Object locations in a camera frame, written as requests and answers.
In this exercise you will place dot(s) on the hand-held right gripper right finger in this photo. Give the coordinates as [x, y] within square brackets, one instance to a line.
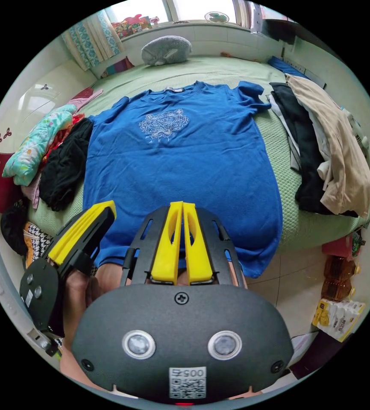
[197, 256]

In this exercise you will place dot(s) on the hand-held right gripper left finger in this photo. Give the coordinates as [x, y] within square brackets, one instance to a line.
[165, 250]

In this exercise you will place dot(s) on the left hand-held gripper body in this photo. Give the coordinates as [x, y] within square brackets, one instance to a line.
[42, 298]

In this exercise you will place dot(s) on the blue short sleeve shirt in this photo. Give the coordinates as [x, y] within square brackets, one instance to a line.
[178, 166]

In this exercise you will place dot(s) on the person's left hand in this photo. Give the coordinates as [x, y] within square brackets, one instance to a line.
[79, 298]

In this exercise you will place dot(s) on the colourful pile of clothes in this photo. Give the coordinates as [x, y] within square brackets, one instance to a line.
[53, 150]

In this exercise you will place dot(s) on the bed with green mat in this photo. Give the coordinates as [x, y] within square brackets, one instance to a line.
[281, 141]

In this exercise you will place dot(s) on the pack of paper tissues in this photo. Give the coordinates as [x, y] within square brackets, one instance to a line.
[338, 318]

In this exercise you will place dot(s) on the black and beige pile of clothes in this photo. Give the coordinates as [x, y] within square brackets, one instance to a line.
[329, 150]

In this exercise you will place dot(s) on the patterned teal curtain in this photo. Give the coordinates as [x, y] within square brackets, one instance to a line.
[90, 41]

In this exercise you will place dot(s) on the grey plush pillow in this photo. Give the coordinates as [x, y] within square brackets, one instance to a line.
[167, 50]

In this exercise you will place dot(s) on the folded blue cloth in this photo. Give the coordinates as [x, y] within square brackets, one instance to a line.
[286, 66]

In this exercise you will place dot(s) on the small green fan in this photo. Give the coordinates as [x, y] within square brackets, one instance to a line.
[217, 17]

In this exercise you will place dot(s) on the window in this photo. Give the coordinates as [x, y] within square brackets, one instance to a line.
[201, 9]

